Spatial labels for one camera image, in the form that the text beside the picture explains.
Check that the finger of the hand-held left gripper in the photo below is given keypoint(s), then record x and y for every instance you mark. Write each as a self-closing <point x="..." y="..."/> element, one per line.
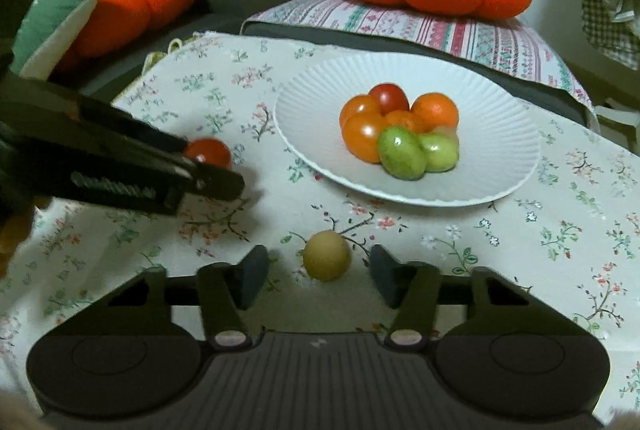
<point x="130" y="130"/>
<point x="210" y="180"/>

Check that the green pillow white branch print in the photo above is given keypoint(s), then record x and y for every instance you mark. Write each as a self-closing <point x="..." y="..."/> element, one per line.
<point x="50" y="20"/>

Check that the white ribbed plate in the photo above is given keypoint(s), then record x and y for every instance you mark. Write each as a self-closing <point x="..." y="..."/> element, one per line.
<point x="475" y="170"/>

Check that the striped bench cushion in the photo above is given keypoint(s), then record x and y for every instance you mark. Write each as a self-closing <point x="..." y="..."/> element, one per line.
<point x="450" y="35"/>

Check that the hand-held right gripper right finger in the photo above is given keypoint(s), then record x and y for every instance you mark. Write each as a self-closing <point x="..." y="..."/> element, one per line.
<point x="385" y="275"/>

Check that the red tomato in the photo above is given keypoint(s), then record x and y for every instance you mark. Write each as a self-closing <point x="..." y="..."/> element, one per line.
<point x="207" y="151"/>
<point x="390" y="96"/>

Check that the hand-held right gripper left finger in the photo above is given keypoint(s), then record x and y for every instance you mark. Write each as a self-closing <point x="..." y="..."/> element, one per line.
<point x="255" y="275"/>

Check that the round orange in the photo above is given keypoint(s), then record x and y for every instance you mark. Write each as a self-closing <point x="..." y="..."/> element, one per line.
<point x="434" y="110"/>

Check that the floral tablecloth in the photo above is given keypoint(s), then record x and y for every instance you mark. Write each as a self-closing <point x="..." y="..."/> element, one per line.
<point x="500" y="250"/>

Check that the small orange persimmon pillow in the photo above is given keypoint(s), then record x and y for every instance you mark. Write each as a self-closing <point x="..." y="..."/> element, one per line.
<point x="135" y="15"/>

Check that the green tomato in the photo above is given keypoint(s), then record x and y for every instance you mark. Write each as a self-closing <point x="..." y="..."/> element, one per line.
<point x="441" y="152"/>
<point x="400" y="153"/>

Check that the orange cherry tomato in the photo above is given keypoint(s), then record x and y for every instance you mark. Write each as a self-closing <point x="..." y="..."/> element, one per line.
<point x="360" y="109"/>
<point x="402" y="120"/>
<point x="364" y="139"/>

